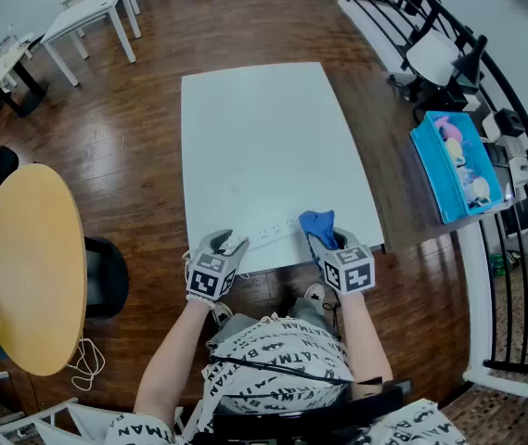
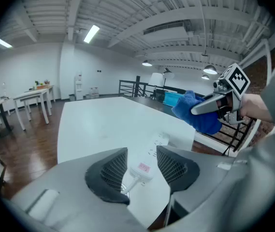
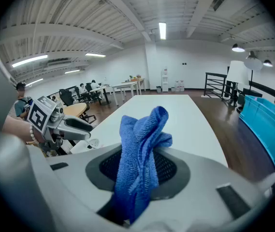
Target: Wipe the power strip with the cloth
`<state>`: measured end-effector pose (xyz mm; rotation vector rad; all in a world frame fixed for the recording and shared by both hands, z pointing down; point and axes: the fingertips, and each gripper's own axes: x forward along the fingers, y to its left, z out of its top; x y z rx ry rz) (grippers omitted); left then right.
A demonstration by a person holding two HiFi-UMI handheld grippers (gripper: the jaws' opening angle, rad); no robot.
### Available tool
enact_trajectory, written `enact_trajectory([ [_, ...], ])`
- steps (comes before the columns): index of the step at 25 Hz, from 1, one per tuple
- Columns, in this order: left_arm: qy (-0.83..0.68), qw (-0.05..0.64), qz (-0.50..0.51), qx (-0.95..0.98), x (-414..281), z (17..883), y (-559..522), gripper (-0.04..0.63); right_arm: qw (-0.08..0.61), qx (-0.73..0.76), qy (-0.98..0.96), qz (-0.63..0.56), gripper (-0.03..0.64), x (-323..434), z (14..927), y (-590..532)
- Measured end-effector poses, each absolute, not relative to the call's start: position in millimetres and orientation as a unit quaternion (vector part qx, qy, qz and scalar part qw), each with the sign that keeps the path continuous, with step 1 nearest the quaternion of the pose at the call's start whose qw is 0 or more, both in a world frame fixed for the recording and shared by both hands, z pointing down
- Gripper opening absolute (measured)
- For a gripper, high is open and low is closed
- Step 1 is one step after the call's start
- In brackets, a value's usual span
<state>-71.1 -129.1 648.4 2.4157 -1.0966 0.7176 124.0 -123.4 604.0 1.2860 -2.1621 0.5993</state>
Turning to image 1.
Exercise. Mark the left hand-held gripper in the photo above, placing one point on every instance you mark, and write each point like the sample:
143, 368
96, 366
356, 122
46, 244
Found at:
210, 276

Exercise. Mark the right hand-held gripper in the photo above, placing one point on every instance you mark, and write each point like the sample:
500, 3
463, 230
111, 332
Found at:
349, 271

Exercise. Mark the blue cloth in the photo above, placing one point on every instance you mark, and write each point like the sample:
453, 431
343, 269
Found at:
319, 225

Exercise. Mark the white power strip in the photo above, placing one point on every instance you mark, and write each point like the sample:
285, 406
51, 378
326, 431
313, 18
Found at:
273, 237

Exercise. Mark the person's left forearm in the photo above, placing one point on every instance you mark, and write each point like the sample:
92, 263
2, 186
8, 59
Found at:
171, 364

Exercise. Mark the person's right forearm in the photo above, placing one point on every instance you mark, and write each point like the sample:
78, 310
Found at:
361, 336

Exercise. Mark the person's right sneaker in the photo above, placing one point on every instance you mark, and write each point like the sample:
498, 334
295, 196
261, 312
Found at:
314, 291

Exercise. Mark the person's sneaker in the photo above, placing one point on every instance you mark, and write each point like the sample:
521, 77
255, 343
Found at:
221, 313
314, 291

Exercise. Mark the person's grey trousers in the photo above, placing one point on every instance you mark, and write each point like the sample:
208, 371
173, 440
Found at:
310, 311

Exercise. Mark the person's left sneaker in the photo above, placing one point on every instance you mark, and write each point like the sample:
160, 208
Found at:
221, 313

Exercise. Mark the person's printed white shirt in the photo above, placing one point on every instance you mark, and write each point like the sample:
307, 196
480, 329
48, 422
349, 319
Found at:
282, 341

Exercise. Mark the dark wooden side table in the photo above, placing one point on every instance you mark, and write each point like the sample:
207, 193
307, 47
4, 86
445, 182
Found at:
398, 165

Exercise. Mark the blue plastic bin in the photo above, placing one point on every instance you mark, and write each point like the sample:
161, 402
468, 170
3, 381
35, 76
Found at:
430, 169

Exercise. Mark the white curved ledge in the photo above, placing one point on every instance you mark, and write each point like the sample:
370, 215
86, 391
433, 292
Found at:
472, 295

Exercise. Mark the pale blue toy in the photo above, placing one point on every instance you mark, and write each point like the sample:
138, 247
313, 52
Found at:
467, 175

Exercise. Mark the yellow plush toy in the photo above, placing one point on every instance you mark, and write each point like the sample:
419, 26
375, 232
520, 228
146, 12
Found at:
454, 150

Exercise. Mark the cream plush toy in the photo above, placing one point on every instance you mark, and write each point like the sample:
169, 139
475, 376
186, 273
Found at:
480, 188

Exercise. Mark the pink plush toy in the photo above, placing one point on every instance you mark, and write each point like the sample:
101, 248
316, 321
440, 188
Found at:
449, 128

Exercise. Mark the green crate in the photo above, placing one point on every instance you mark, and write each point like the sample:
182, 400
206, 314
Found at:
500, 263

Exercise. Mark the round yellow wooden table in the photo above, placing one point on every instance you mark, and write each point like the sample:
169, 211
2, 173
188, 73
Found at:
31, 267

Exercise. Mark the black flat device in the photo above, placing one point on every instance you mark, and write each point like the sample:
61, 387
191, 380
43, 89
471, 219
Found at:
499, 165

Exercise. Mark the small white box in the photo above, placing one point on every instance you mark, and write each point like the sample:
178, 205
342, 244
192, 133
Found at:
490, 127

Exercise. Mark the white drawer box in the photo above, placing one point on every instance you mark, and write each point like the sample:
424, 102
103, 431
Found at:
519, 170

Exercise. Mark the white shade table lamp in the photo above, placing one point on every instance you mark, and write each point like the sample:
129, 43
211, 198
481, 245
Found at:
433, 58

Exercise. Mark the black metal railing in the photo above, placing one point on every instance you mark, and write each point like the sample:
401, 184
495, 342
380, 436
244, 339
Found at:
514, 366

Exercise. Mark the white chair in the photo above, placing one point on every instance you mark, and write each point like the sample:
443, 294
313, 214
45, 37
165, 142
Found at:
87, 427

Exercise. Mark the black cube speaker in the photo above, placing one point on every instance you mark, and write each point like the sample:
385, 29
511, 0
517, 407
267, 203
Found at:
510, 122

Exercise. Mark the black desk lamp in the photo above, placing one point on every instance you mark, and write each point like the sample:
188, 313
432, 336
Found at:
470, 65

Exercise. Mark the white square table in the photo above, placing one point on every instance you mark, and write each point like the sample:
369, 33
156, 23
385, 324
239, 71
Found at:
87, 12

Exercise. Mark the black chest mount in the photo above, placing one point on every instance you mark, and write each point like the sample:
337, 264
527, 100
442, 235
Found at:
310, 415

